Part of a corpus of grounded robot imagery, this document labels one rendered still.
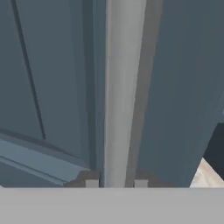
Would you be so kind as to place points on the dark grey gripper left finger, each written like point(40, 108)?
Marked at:
point(89, 177)

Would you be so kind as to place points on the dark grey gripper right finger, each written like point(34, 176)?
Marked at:
point(145, 176)

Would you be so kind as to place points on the blue-grey cabinet door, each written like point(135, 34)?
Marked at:
point(58, 81)
point(183, 87)

